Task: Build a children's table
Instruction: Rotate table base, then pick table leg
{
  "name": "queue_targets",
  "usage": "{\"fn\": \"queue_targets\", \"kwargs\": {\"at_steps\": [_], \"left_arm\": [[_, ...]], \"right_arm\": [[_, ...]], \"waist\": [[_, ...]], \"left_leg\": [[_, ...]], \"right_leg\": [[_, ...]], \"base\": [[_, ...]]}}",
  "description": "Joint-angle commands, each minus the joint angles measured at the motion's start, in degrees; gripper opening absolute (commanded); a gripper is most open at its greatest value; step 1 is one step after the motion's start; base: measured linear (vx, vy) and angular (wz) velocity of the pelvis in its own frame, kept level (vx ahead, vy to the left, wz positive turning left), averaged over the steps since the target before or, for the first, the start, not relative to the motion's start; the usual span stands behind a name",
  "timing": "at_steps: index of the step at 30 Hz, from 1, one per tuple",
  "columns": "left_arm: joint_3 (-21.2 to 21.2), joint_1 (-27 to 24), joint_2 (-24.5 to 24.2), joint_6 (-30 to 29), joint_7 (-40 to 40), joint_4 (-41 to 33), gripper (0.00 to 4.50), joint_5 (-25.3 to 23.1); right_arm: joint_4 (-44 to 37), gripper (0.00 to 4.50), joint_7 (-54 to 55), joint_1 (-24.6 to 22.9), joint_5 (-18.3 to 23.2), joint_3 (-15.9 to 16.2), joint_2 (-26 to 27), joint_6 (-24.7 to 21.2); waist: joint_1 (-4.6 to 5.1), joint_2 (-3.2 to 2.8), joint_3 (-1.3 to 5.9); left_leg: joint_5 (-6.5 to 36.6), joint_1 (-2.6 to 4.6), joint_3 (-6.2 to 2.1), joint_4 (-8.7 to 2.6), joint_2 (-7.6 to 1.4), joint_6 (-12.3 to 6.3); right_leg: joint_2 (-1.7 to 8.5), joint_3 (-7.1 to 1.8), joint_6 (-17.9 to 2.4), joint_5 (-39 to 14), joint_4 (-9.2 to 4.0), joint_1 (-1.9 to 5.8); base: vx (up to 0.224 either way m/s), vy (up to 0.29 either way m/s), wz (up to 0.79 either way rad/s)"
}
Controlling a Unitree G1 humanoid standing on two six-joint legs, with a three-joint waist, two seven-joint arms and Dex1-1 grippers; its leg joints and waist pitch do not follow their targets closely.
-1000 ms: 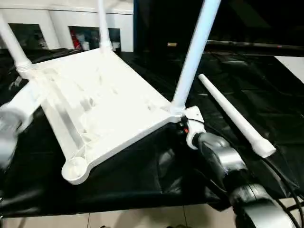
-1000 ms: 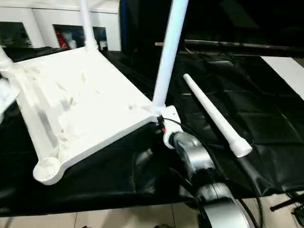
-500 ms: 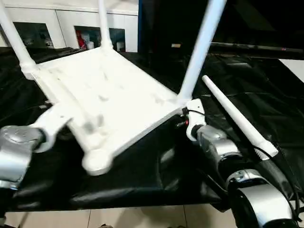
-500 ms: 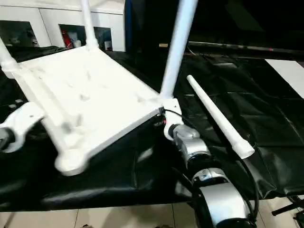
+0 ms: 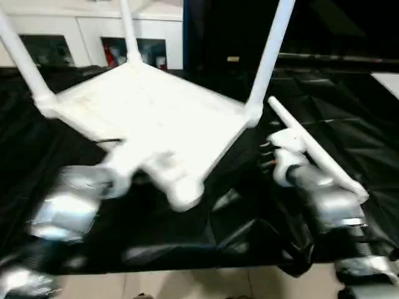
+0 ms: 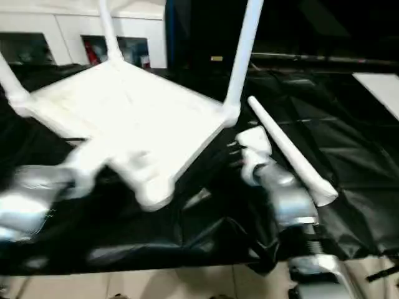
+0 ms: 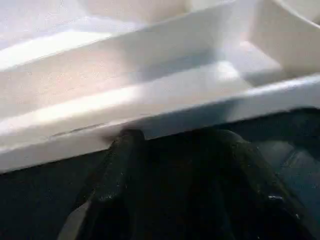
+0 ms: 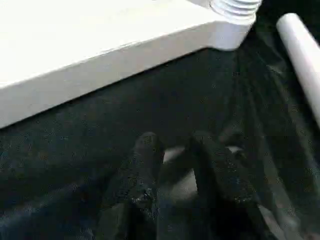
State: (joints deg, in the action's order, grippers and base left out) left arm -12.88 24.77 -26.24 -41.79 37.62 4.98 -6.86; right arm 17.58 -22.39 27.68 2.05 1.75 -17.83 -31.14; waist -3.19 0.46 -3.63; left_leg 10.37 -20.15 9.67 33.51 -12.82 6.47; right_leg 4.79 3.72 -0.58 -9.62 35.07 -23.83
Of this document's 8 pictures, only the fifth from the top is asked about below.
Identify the black case with yellow label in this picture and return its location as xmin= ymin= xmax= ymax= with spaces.
xmin=183 ymin=0 xmax=281 ymax=72

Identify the white plastic table leg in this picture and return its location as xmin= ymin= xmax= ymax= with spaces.
xmin=119 ymin=0 xmax=142 ymax=68
xmin=0 ymin=6 xmax=59 ymax=118
xmin=244 ymin=0 xmax=297 ymax=127
xmin=267 ymin=95 xmax=370 ymax=202

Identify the white plastic table top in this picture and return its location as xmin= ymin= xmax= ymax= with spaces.
xmin=34 ymin=62 xmax=266 ymax=214

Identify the black table mat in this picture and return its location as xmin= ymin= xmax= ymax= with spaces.
xmin=0 ymin=64 xmax=399 ymax=278

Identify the white flat board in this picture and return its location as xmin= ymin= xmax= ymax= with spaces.
xmin=370 ymin=72 xmax=399 ymax=102

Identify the white sideboard cabinet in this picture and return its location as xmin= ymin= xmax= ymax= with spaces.
xmin=0 ymin=0 xmax=185 ymax=70

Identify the grey metal bar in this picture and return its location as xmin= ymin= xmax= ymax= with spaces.
xmin=276 ymin=52 xmax=399 ymax=65

